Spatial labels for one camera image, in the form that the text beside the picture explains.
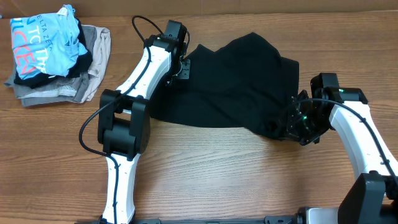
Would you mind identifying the black shirt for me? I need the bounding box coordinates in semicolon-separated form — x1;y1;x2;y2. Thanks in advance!
149;32;299;139

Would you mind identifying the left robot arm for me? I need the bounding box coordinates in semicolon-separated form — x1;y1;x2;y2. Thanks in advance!
98;21;190;223

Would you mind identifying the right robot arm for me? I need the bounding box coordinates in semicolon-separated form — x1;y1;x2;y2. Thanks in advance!
279;73;397;223

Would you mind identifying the beige folded garment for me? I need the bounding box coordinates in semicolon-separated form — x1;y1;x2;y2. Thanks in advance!
81;25;111;103

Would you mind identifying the grey folded garment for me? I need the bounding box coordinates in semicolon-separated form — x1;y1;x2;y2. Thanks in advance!
4;25;98;108

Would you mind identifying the light blue printed shirt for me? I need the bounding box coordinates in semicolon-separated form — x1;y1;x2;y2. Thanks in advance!
10;4;88;80

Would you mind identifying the black folded garment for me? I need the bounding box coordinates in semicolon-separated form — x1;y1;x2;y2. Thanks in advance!
12;19;93;88

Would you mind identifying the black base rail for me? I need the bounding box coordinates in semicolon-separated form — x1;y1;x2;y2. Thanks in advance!
74;215;308;224

